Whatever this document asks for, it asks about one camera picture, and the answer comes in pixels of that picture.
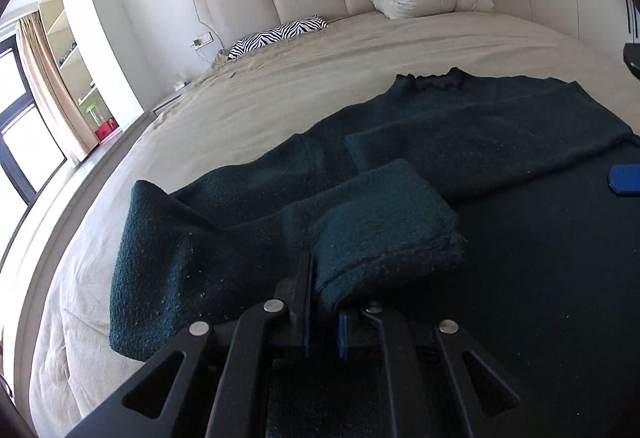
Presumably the dark teal knit sweater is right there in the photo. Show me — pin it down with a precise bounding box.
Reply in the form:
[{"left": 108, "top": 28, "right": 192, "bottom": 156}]
[{"left": 90, "top": 69, "right": 639, "bottom": 437}]

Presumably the beige bed with sheet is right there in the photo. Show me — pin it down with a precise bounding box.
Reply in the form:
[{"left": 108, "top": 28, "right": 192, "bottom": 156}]
[{"left": 29, "top": 13, "right": 639, "bottom": 437}]

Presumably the white bedside table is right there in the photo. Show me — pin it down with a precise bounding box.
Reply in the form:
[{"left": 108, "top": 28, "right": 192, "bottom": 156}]
[{"left": 152, "top": 81, "right": 192, "bottom": 117}]

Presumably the red box on shelf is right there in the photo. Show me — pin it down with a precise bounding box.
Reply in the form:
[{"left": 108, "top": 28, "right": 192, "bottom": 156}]
[{"left": 96, "top": 117, "right": 119, "bottom": 141}]

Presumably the zebra print pillow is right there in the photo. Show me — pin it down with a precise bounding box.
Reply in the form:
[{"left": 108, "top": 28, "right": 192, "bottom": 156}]
[{"left": 228, "top": 15, "right": 328, "bottom": 60}]

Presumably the black framed window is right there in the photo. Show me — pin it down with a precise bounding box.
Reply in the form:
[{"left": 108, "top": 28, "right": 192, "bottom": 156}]
[{"left": 0, "top": 35, "right": 66, "bottom": 259}]

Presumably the beige curtain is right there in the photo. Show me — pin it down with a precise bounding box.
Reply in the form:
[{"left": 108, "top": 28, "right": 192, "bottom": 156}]
[{"left": 16, "top": 12, "right": 99, "bottom": 166}]

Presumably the wall power socket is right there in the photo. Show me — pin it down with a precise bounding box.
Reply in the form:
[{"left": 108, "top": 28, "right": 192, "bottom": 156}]
[{"left": 192, "top": 32, "right": 214, "bottom": 50}]

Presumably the white wall shelf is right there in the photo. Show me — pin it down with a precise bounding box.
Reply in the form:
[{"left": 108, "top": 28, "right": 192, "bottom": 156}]
[{"left": 39, "top": 0, "right": 119, "bottom": 143}]

